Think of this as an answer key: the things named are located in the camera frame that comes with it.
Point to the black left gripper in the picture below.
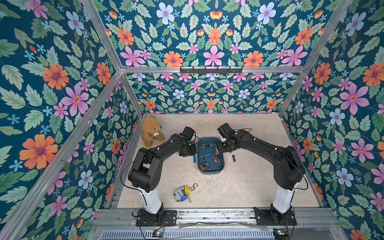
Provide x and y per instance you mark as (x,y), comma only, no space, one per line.
(192,153)

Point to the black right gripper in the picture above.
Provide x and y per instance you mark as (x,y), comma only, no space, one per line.
(225,146)

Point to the teal plastic storage box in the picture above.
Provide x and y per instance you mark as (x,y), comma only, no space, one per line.
(213,164)

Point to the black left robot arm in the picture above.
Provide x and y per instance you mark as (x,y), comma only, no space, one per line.
(146,170)

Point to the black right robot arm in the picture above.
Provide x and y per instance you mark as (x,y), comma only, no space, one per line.
(288,167)

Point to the brown teddy bear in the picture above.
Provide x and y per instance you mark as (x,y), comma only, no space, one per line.
(151,130)

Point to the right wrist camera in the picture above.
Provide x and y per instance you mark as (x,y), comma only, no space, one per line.
(226,131)

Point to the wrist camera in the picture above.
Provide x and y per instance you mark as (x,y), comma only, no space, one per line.
(226,131)
(188,133)

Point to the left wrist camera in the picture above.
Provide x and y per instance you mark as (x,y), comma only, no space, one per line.
(188,133)

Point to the keychain toy with yellow cap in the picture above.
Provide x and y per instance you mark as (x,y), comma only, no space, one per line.
(185,193)

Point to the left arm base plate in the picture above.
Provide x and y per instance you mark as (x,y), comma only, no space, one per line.
(165,218)

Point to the black hook rail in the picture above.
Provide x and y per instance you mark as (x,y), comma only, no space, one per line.
(210,70)

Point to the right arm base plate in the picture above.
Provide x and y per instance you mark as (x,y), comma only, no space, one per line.
(272,217)

